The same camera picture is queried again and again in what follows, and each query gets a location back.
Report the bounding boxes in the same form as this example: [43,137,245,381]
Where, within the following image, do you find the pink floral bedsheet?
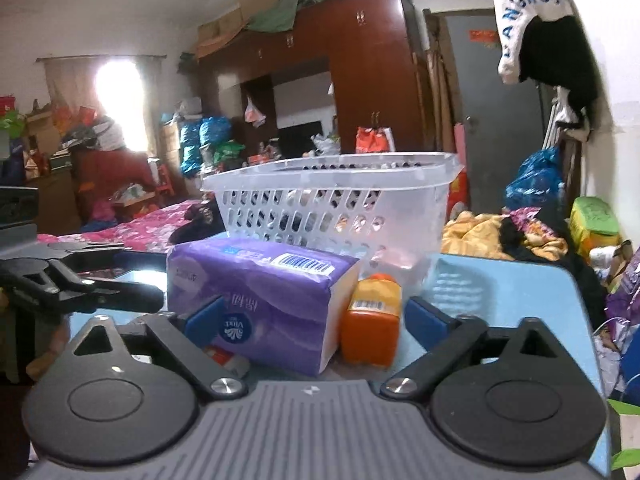
[36,199,227,254]

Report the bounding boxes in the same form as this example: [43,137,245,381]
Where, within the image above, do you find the red paper sign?
[469,28,502,51]

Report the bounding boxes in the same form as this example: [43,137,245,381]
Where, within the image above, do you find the black television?
[276,120,324,159]

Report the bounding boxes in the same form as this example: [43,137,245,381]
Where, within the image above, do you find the grey door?
[440,9,553,202]

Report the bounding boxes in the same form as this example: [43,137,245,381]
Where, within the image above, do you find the purple plastic bag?
[604,249,640,323]

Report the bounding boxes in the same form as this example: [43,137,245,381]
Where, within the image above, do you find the orange white plastic bag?
[355,126,397,154]

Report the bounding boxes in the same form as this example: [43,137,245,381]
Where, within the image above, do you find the blue patterned bags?
[179,116,234,177]

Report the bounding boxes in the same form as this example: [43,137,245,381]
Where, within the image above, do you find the green box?
[569,196,622,257]

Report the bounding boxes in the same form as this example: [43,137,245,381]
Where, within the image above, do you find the blue plastic bag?
[504,146,567,212]

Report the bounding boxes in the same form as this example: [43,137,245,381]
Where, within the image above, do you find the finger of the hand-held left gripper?
[0,257,165,316]
[39,241,126,261]

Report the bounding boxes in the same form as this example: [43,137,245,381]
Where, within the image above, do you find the black hanging garment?
[519,15,602,133]

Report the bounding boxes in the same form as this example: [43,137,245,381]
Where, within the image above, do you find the purple tissue pack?
[166,238,362,377]

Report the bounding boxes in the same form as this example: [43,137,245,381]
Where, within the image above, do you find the green cloth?
[244,0,359,34]

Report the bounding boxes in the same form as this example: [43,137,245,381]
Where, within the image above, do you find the orange plastic bottle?
[339,273,404,367]

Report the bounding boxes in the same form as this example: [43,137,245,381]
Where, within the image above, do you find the white plastic basket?
[200,152,466,288]

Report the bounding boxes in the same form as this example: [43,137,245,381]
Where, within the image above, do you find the black cloth item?
[169,200,227,246]

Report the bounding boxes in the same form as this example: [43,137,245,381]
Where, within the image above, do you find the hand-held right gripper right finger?
[380,297,566,402]

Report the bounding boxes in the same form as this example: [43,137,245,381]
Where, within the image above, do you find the window curtain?
[36,54,167,153]

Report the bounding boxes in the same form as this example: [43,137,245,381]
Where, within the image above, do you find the brown wooden wardrobe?
[196,0,437,173]

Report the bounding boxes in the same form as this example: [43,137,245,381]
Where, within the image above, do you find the cardboard boxes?
[196,0,287,53]

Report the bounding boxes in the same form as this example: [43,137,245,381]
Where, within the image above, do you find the small red white packet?
[204,344,251,379]

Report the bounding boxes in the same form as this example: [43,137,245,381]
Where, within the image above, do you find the white hanging garment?
[492,0,577,86]

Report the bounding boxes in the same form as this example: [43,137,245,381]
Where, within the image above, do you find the yellow printed blanket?
[442,210,569,262]

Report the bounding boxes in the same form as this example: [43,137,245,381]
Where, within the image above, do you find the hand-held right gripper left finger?
[65,296,249,402]

